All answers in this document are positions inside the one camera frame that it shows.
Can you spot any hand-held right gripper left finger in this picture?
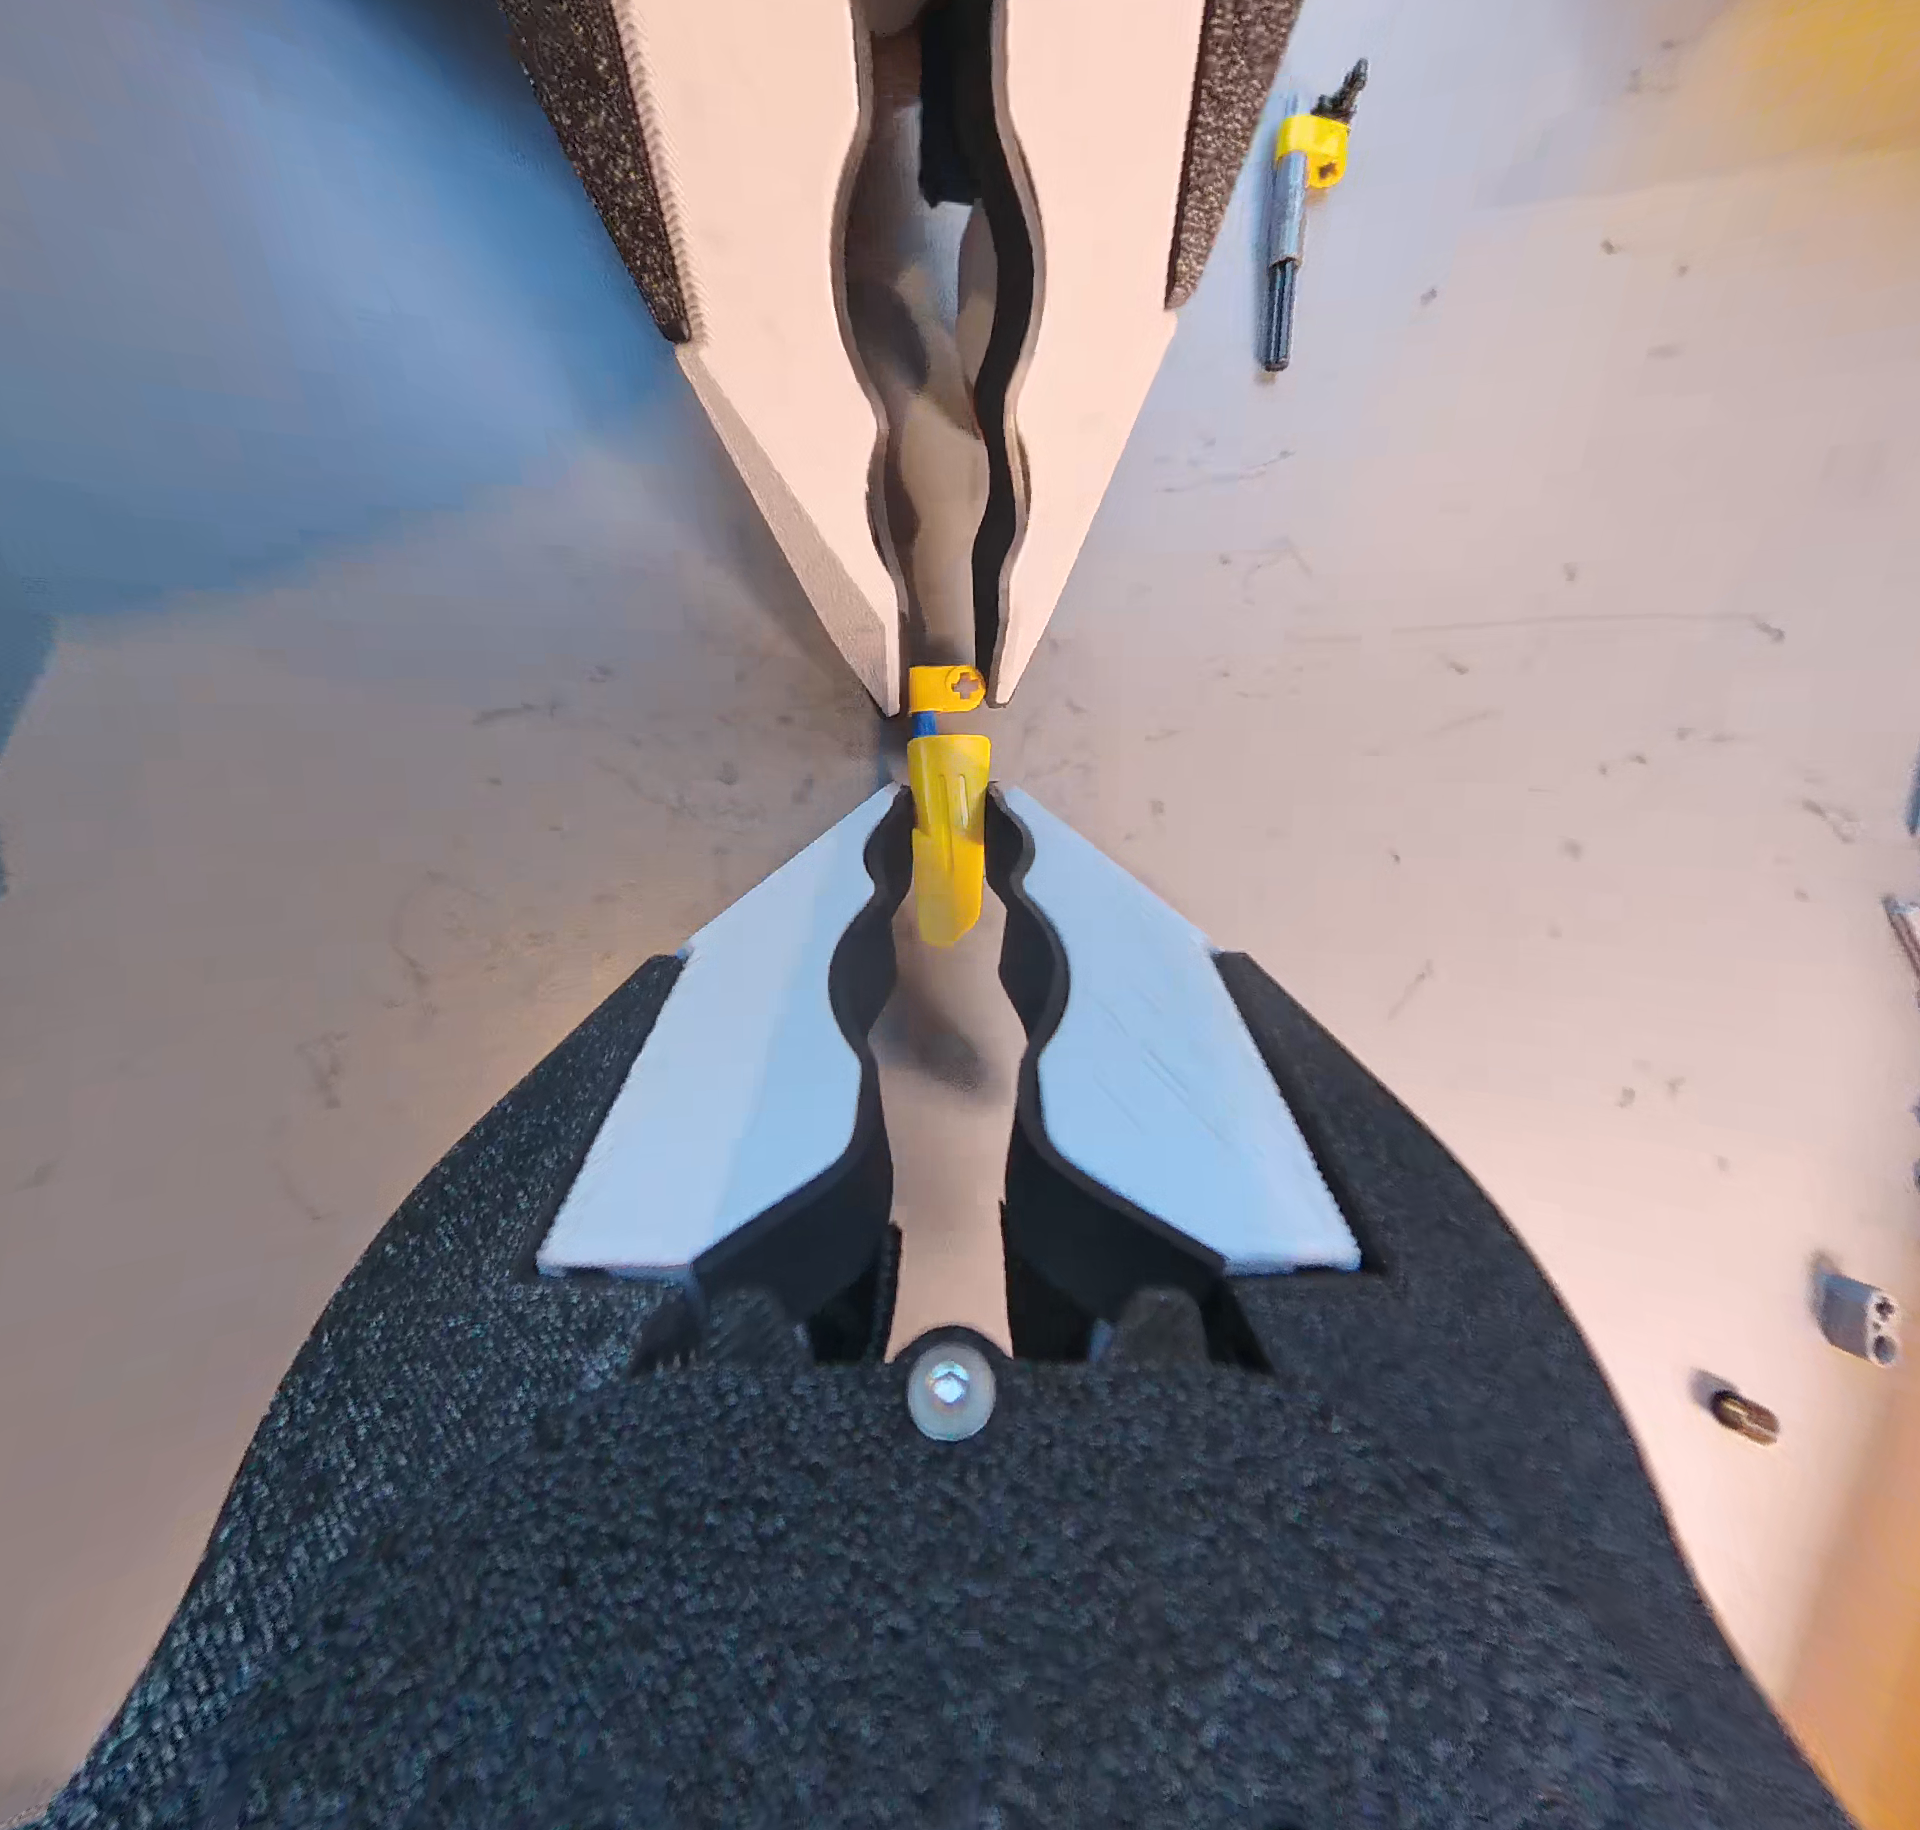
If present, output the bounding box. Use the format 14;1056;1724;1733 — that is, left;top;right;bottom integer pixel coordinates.
538;783;916;1364

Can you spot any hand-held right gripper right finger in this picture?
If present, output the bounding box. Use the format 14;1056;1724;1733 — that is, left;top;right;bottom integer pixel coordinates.
989;783;1366;1364

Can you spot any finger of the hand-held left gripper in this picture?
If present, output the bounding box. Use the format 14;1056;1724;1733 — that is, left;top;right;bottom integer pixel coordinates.
591;0;910;716
916;0;1219;707

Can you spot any grey axle pin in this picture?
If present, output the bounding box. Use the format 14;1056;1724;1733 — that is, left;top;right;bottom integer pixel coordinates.
1262;95;1305;375

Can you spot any yellow curved claw piece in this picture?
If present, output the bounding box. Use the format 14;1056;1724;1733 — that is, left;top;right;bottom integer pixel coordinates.
907;732;995;949

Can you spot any grey desk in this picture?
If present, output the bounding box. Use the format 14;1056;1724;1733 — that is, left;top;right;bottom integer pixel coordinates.
0;0;1920;1830

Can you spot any grey connector piece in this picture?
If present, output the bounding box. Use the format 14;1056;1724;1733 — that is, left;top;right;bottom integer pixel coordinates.
1816;1260;1907;1366

